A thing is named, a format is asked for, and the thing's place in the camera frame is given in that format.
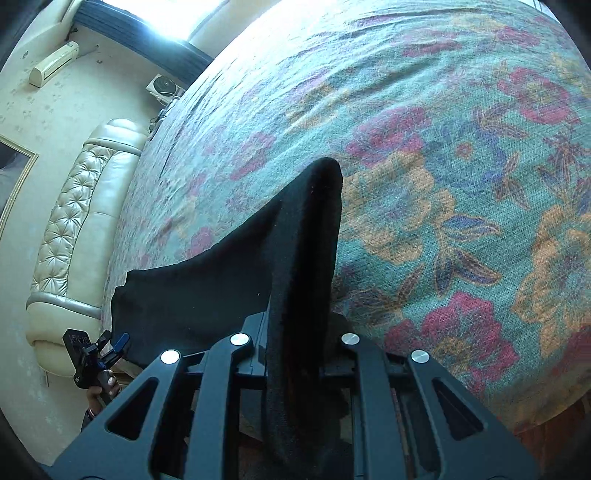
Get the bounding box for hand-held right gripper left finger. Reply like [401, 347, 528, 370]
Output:
[51, 314, 271, 480]

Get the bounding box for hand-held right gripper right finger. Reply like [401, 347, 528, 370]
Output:
[323, 316, 541, 480]

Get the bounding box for black pants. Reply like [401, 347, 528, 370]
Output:
[111, 157, 352, 468]

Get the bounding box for person's left forearm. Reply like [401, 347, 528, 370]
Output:
[81, 406, 108, 432]

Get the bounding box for person's left hand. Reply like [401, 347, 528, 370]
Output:
[85, 369, 123, 418]

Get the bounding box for cream tufted leather headboard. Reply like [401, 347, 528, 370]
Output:
[25, 117, 151, 374]

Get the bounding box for floral blanket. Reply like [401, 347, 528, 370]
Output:
[99, 0, 591, 430]

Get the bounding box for white fan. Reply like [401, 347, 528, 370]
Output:
[146, 74, 185, 106]

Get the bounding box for dark blue curtain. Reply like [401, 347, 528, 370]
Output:
[74, 0, 213, 88]

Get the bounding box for bright window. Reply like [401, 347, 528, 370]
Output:
[102, 0, 232, 47]

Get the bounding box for framed wall picture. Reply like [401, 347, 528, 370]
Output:
[0, 135, 40, 232]

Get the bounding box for white wall air conditioner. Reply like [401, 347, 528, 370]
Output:
[28, 41, 80, 88]

